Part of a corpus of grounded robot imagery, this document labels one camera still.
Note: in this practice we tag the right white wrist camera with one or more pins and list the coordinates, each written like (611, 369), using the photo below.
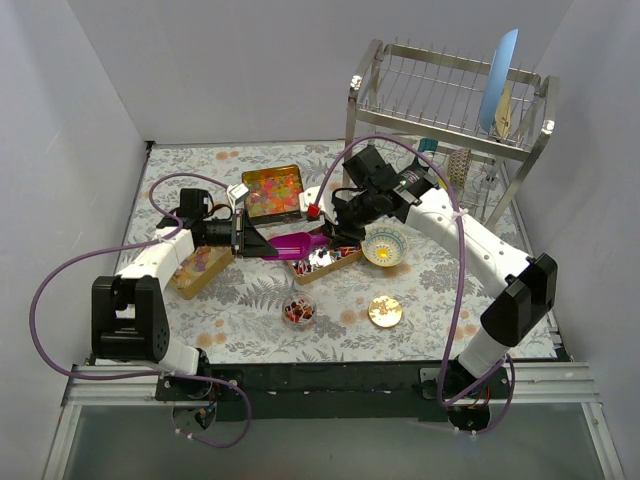
(314, 205)

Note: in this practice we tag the teal cup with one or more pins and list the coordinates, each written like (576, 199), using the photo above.
(427, 145)

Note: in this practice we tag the patterned mug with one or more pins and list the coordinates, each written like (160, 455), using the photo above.
(458, 166)

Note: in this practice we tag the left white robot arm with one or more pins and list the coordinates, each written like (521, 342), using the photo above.
(128, 315)

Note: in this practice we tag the gold tin with jelly candies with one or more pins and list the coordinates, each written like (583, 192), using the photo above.
(273, 194)

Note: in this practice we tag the steel dish rack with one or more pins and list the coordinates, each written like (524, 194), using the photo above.
(435, 94)

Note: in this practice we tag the aluminium rail frame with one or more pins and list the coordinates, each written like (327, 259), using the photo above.
(544, 420)

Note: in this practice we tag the cream patterned plate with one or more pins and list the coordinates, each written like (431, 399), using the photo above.
(502, 118)

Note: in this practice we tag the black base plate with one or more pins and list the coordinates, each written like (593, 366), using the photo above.
(399, 389)

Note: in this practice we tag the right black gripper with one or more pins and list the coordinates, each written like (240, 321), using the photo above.
(343, 220)

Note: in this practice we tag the blue plate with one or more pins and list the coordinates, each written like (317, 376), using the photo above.
(496, 79)

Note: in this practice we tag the gold tin with lollipops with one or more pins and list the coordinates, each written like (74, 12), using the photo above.
(321, 262)

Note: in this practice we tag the magenta plastic scoop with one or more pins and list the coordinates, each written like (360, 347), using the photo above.
(295, 246)

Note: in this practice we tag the gold tin with pale candies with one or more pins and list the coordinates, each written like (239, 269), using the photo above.
(199, 269)

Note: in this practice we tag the clear glass jar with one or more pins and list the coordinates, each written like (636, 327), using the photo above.
(299, 310)

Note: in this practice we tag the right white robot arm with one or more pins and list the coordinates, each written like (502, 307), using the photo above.
(522, 287)

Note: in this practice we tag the round gold lid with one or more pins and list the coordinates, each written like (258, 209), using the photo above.
(385, 311)

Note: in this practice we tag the patterned ceramic bowl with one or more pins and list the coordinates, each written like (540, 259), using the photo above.
(384, 246)

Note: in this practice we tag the floral tablecloth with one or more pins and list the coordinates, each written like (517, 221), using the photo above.
(236, 318)

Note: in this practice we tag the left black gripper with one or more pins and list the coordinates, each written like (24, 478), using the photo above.
(238, 233)

